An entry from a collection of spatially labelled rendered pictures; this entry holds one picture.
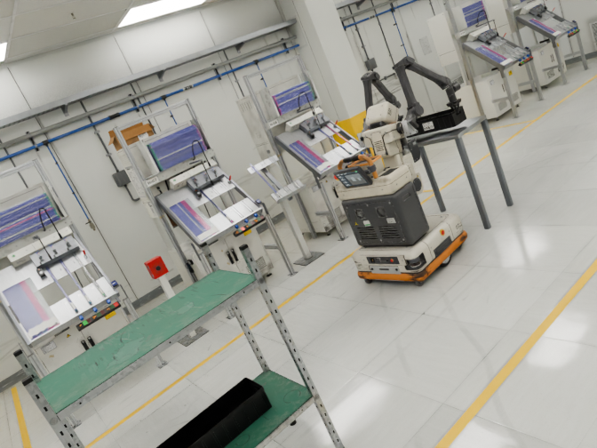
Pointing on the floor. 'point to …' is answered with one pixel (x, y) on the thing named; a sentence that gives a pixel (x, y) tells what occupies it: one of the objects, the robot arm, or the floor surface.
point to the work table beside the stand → (464, 161)
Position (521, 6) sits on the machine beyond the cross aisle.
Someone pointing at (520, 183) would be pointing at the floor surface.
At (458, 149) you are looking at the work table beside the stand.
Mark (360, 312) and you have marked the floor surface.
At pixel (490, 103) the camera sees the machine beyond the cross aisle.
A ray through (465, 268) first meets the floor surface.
